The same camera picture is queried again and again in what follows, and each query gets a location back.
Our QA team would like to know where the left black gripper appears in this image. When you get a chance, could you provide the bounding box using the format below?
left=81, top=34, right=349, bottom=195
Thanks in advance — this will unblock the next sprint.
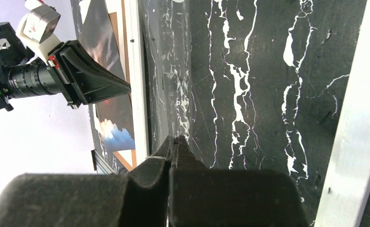
left=0, top=22, right=131, bottom=111

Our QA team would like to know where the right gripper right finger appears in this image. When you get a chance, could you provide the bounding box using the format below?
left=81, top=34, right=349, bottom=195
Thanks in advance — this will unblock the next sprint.
left=169, top=136, right=308, bottom=227

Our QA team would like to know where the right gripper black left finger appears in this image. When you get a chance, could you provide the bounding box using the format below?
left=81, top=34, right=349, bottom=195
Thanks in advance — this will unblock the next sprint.
left=0, top=136, right=174, bottom=227

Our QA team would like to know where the clear glass sheet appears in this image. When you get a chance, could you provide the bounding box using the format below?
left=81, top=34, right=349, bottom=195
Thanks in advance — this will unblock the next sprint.
left=138, top=0, right=191, bottom=153

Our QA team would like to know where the white picture frame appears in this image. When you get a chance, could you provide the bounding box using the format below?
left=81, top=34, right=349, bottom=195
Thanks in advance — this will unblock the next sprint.
left=124, top=0, right=366, bottom=226

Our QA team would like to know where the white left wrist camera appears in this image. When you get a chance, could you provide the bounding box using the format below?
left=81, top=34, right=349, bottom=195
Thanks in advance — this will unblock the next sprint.
left=16, top=0, right=61, bottom=63

